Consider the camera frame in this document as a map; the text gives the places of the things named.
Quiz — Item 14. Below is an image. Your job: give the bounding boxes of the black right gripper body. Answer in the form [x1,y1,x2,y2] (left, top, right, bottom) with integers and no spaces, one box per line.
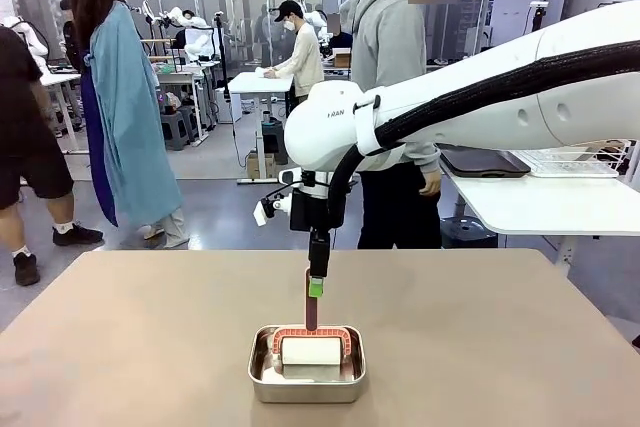
[289,186,331,233]

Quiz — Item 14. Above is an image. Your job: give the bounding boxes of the red handled lint roller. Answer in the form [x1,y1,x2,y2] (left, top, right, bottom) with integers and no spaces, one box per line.
[271,266,354,367]

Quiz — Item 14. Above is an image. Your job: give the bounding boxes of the person's right forearm grey sleeve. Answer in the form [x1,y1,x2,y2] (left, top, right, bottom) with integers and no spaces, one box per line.
[412,141,442,176]

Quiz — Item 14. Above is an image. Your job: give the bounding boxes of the cardboard box on floor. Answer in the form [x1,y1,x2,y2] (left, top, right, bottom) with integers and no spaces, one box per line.
[246,151,277,181]

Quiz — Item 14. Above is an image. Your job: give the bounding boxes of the person's right hand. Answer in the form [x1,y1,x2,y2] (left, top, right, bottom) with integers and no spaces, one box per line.
[418,169,443,197]

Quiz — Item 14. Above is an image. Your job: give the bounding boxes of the rectangular metal container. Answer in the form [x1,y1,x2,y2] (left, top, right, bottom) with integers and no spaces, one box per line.
[248,324,368,405]

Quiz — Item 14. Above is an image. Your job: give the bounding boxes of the white background table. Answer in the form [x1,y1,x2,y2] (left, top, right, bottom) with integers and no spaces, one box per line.
[227,70,301,184]

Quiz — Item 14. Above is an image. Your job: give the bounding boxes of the grey plastic stool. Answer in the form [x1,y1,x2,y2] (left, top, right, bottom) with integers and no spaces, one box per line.
[177,105,199,144]
[160,111,187,151]

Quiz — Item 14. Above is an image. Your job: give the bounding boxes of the masked man beige sweater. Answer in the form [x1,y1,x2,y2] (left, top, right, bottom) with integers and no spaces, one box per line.
[264,0,326,98]

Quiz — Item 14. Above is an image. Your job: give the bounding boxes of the black round stool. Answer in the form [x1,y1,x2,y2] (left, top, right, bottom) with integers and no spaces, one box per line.
[439,215,500,250]

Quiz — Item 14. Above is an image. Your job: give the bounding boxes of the background person dark top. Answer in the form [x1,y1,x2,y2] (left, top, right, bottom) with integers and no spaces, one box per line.
[327,11,354,51]

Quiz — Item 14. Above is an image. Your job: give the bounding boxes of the long haired woman blue robe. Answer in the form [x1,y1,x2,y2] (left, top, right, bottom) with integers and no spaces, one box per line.
[67,0,190,250]

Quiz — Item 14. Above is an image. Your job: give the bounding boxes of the person in grey hoodie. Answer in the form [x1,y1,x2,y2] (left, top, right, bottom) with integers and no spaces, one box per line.
[339,0,481,251]

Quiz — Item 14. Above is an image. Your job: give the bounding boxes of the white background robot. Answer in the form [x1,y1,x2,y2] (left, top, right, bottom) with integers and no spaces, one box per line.
[163,5,214,64]

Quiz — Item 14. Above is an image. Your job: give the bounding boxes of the white side table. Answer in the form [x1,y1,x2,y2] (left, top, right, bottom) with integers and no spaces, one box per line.
[439,144,640,276]

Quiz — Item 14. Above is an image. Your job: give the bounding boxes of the man black tshirt shorts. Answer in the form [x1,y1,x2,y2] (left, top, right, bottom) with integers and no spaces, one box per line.
[0,26,105,288]

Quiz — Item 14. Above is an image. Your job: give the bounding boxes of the black tripod stand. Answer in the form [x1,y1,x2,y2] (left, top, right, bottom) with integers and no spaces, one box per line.
[528,0,549,34]

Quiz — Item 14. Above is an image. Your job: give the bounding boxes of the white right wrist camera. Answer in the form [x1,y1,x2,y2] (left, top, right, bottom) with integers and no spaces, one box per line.
[253,194,292,227]

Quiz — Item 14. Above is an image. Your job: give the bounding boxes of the right arm black cable sleeve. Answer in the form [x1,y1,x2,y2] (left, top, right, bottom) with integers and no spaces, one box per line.
[327,40,640,228]

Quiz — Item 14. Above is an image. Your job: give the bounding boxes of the white wire dish rack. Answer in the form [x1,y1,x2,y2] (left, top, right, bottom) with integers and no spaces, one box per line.
[509,139,626,179]

